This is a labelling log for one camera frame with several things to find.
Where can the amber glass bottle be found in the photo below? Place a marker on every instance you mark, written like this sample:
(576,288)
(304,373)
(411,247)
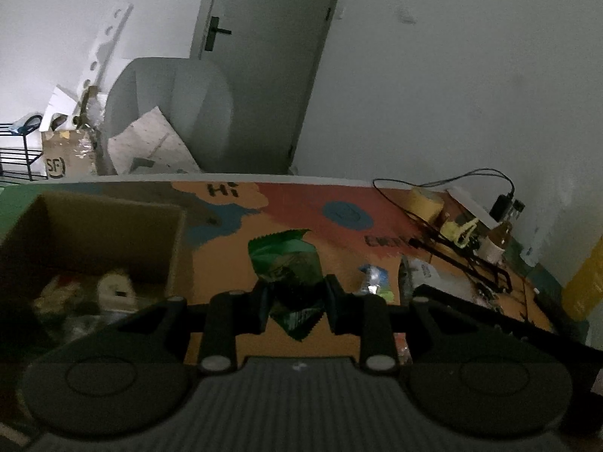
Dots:
(498,242)

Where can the black shoe rack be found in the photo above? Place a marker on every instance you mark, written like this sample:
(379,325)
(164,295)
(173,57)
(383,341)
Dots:
(19,155)

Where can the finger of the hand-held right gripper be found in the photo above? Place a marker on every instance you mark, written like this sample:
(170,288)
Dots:
(476,310)

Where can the grey armchair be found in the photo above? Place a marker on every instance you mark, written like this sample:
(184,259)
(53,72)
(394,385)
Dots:
(188,99)

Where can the blue green snack packet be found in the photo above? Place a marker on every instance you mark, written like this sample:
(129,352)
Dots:
(374,280)

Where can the yellow tape roll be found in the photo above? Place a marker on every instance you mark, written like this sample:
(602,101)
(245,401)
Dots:
(426,203)

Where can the yellowish snack packet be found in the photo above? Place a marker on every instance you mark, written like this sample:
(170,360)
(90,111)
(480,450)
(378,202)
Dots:
(61,292)

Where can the bunch of keys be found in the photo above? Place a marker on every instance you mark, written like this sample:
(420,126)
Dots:
(487,294)

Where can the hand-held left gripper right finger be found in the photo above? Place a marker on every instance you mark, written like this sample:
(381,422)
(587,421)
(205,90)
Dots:
(333,302)

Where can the black charger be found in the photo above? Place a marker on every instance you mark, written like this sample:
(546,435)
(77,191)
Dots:
(506,207)

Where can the yellow hair clip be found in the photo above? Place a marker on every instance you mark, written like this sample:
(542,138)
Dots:
(457,233)

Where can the printed brown cardboard box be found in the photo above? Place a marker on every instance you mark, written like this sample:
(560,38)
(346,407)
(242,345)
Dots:
(66,157)

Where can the white power strip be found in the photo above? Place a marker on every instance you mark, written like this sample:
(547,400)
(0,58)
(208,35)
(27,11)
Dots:
(471,202)

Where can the printed cartoon table mat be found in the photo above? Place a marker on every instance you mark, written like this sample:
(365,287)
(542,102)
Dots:
(301,216)

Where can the round pale snack packet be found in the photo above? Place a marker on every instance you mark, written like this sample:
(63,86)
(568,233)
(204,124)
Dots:
(115,289)

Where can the grey door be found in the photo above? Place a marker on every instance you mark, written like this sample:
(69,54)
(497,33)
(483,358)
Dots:
(268,66)

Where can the yellow container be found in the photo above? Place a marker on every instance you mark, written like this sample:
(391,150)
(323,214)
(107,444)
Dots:
(586,282)

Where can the dark green snack packet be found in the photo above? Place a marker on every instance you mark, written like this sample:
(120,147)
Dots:
(285,263)

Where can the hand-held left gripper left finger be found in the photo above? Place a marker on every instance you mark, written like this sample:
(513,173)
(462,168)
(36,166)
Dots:
(261,302)

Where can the white board with holes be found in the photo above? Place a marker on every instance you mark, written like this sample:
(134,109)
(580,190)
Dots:
(106,47)

